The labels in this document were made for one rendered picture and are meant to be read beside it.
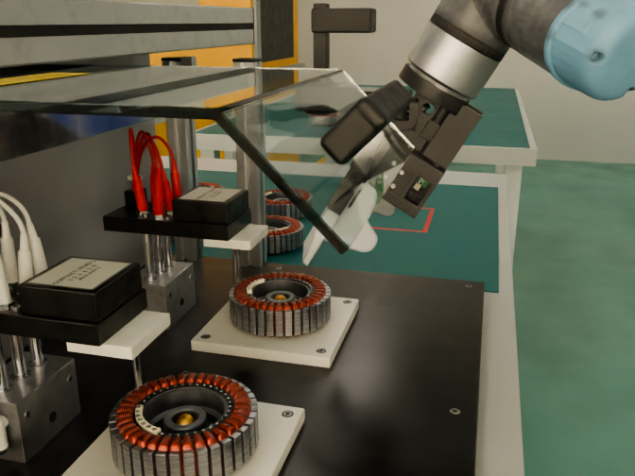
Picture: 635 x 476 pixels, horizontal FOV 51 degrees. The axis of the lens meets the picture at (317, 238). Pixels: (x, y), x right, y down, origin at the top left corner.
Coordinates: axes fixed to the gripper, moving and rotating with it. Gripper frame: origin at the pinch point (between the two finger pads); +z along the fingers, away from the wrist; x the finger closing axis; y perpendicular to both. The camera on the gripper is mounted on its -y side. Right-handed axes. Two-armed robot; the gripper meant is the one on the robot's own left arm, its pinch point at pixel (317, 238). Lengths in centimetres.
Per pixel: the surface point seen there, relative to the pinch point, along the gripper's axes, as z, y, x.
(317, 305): 5.5, 3.8, -2.4
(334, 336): 7.3, 7.2, -2.8
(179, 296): 15.2, -10.1, -0.7
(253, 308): 8.5, -1.5, -5.0
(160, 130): 135, -144, 321
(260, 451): 7.7, 6.4, -23.3
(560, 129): 21, 91, 509
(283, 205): 18, -11, 45
